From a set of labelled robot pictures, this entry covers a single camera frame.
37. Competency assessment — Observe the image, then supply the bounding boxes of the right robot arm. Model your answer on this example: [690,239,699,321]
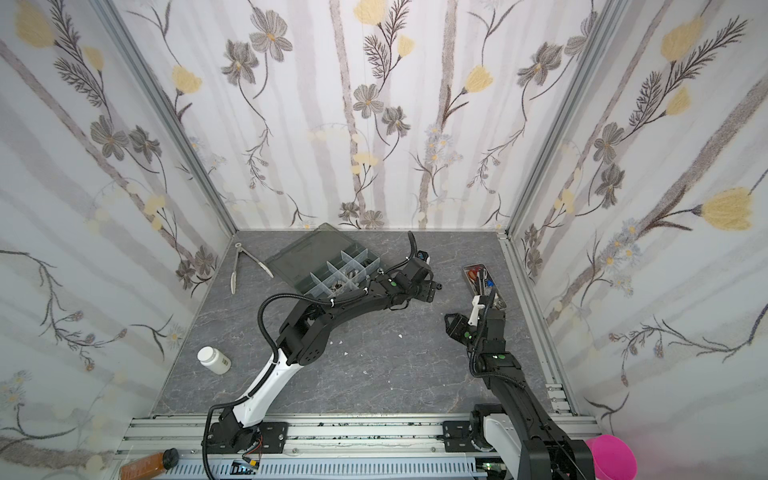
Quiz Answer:
[444,288,596,479]

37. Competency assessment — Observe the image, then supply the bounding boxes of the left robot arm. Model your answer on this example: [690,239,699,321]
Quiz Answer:
[201,231,441,479]

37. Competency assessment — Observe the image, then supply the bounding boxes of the small tray with tools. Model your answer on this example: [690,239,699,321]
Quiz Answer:
[462,263,507,310]

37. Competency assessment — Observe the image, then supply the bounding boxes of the green compartment organizer box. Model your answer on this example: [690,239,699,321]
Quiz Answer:
[266,223,383,299]

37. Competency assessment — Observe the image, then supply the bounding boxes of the pink plastic cup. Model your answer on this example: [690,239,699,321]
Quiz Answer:
[586,434,638,480]

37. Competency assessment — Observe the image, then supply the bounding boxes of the metal kitchen tongs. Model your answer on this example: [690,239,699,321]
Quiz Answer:
[230,242,275,296]

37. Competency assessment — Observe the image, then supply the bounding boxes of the white pill bottle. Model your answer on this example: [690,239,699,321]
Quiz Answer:
[197,346,231,375]

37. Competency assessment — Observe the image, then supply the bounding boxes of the amber bottle black cap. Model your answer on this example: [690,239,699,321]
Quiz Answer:
[119,448,180,480]

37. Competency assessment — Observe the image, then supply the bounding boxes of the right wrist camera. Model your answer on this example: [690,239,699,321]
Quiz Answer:
[468,295,485,327]

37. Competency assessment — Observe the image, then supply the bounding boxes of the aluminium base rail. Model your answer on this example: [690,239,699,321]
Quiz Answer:
[113,413,601,480]

